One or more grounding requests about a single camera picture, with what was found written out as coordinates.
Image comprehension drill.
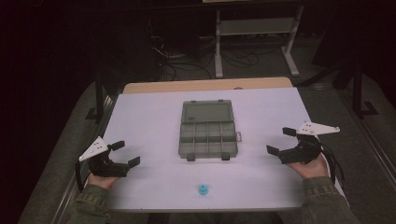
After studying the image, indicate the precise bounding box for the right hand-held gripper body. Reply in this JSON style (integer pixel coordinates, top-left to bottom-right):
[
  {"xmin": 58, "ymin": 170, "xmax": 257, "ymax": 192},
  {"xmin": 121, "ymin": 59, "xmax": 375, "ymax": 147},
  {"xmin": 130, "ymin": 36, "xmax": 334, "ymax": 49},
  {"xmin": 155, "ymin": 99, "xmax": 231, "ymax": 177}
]
[{"xmin": 278, "ymin": 121, "xmax": 341, "ymax": 165}]

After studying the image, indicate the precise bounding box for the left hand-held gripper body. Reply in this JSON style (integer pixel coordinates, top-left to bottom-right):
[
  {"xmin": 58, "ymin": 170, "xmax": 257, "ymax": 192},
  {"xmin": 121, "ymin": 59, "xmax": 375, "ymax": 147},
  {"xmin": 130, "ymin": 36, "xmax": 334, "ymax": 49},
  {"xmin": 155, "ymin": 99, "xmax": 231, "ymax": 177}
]
[{"xmin": 78, "ymin": 135, "xmax": 131, "ymax": 178}]

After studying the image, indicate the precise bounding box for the person's left hand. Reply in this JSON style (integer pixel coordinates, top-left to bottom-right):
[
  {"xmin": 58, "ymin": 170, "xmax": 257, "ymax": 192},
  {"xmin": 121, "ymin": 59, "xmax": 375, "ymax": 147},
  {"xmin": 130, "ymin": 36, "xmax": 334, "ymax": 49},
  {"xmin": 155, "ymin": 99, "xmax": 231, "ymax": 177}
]
[{"xmin": 88, "ymin": 172, "xmax": 121, "ymax": 190}]

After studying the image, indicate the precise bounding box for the person's right hand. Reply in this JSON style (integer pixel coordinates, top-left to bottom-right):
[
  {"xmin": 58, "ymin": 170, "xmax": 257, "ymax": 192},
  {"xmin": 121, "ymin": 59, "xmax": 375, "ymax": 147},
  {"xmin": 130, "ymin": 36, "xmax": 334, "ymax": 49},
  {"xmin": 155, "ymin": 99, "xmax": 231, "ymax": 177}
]
[{"xmin": 288, "ymin": 153, "xmax": 330, "ymax": 179}]

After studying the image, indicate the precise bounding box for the black metal stand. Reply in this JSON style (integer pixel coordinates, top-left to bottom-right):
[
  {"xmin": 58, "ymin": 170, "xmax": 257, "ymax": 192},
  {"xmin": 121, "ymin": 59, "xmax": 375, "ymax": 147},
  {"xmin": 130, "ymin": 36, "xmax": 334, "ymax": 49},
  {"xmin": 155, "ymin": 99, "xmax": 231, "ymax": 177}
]
[
  {"xmin": 85, "ymin": 77, "xmax": 108, "ymax": 124},
  {"xmin": 350, "ymin": 61, "xmax": 380, "ymax": 119}
]

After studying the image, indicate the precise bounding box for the grey plastic compartment box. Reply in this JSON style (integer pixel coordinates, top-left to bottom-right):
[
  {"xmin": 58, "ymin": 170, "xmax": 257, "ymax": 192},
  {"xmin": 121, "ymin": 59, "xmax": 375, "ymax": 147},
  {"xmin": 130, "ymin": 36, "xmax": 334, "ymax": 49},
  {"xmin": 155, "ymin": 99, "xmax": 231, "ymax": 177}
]
[{"xmin": 177, "ymin": 99, "xmax": 243, "ymax": 162}]

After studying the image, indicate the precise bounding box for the wooden table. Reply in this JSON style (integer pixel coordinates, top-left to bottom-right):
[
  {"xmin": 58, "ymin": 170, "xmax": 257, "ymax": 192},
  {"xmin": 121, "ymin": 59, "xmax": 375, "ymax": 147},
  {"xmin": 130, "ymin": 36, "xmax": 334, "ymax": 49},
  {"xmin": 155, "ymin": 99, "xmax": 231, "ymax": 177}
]
[{"xmin": 122, "ymin": 77, "xmax": 294, "ymax": 95}]

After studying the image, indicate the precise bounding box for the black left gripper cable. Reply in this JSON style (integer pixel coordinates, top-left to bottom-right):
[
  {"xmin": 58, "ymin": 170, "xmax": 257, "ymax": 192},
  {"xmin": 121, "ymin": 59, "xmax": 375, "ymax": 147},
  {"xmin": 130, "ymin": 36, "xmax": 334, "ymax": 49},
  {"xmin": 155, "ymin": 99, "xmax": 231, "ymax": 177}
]
[{"xmin": 75, "ymin": 160, "xmax": 92, "ymax": 193}]

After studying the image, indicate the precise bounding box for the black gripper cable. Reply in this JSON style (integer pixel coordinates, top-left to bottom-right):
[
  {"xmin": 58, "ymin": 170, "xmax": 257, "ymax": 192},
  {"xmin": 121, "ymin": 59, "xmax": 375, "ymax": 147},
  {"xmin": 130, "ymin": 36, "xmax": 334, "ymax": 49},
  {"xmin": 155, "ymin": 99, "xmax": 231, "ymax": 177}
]
[
  {"xmin": 319, "ymin": 142, "xmax": 347, "ymax": 189},
  {"xmin": 75, "ymin": 160, "xmax": 92, "ymax": 193}
]

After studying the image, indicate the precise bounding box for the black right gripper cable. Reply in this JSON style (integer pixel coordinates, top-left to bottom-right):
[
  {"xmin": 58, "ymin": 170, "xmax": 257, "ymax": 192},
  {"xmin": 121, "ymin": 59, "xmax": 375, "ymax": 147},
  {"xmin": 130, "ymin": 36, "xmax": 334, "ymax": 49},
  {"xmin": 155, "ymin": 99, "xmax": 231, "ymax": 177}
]
[{"xmin": 319, "ymin": 142, "xmax": 347, "ymax": 189}]

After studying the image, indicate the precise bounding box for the tangle of floor cables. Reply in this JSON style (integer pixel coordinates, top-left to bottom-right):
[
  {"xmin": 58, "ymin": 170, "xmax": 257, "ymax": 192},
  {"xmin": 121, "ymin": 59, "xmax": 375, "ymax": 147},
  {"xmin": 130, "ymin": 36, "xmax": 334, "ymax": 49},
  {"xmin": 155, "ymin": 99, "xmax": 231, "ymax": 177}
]
[{"xmin": 150, "ymin": 35, "xmax": 269, "ymax": 81}]

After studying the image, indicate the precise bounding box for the white metal desk frame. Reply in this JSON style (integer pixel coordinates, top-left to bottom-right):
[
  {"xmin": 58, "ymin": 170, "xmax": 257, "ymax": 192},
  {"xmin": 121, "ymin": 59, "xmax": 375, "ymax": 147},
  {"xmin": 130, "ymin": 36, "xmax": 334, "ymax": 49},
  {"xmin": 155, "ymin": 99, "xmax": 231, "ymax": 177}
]
[{"xmin": 214, "ymin": 5, "xmax": 304, "ymax": 79}]

